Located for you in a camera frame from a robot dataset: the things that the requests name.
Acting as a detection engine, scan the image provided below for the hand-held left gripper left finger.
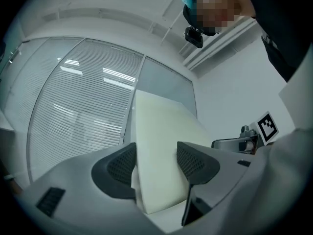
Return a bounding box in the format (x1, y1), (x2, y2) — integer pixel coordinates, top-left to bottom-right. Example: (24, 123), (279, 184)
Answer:
(91, 142), (137, 201)

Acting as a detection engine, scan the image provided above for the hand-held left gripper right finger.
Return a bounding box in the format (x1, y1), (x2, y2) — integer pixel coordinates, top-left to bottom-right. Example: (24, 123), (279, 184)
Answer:
(176, 141), (221, 227)

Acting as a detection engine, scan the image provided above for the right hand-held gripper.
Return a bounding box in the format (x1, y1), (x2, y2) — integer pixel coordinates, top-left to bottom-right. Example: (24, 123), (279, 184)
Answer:
(211, 111), (280, 155)

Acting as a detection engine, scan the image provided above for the white foam item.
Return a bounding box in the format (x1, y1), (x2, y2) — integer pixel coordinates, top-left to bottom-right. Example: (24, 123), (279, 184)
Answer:
(130, 89), (214, 215)

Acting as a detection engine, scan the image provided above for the glass partition with blinds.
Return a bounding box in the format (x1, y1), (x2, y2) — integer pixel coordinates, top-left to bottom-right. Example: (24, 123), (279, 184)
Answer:
(0, 36), (198, 183)

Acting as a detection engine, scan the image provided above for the person's black shirt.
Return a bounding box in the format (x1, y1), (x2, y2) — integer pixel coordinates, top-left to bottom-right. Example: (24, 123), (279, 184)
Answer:
(238, 0), (313, 83)

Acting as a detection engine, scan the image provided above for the person's head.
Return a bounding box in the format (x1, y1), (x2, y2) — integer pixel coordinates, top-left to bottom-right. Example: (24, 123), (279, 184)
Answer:
(182, 0), (256, 37)

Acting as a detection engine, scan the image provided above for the black head camera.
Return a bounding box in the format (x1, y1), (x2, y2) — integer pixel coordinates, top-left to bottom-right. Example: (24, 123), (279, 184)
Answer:
(184, 26), (204, 49)

